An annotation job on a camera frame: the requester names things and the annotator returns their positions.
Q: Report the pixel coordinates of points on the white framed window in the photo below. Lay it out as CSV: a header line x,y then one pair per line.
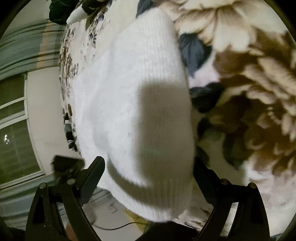
x,y
19,160

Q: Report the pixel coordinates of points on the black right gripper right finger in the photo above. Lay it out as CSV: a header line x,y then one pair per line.
x,y
250,220

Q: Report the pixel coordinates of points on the dark green garment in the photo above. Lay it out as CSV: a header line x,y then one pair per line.
x,y
60,10

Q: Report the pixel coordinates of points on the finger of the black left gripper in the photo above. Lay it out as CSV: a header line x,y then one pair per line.
x,y
65,167

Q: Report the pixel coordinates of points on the white sock with black letters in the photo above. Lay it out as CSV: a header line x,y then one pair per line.
x,y
69,133

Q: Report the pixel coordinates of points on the floral cream brown blanket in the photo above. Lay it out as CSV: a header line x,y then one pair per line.
x,y
240,62

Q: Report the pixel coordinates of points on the white knit garment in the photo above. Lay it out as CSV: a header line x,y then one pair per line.
x,y
131,106

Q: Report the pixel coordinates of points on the striped green curtain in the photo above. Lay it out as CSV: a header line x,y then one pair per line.
x,y
31,47

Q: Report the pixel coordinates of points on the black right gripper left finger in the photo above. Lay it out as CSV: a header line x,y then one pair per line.
x,y
44,221

